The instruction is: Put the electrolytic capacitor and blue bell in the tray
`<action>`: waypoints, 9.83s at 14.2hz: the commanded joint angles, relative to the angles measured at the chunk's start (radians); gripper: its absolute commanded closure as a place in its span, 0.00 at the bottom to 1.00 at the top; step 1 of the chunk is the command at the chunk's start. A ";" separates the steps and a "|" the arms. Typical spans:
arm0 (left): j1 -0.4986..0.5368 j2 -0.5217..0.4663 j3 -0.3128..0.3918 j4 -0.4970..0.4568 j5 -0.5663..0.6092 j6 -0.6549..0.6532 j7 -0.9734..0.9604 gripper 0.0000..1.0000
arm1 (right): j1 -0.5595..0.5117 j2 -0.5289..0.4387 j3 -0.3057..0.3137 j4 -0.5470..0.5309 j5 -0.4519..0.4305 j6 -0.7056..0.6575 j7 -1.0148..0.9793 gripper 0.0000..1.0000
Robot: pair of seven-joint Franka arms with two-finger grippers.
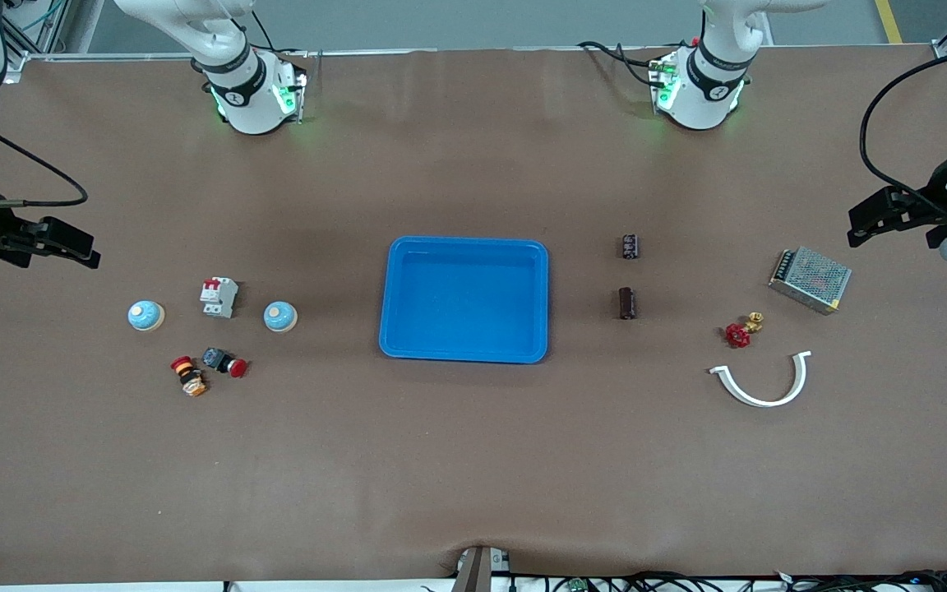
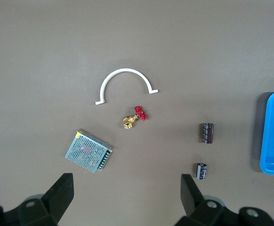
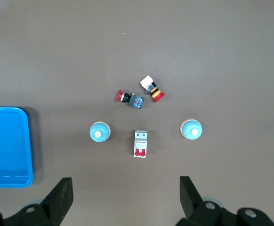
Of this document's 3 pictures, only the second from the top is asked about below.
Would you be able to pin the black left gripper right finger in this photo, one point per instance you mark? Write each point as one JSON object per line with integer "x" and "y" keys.
{"x": 198, "y": 207}

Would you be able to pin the white curved pipe clamp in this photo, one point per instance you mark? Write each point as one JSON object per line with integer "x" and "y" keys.
{"x": 125, "y": 70}

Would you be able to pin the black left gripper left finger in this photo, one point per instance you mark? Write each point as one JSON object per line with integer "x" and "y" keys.
{"x": 52, "y": 202}

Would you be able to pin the brown table mat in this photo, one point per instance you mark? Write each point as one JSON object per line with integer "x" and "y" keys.
{"x": 57, "y": 47}

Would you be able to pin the metal mesh power supply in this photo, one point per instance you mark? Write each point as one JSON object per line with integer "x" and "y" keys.
{"x": 87, "y": 150}

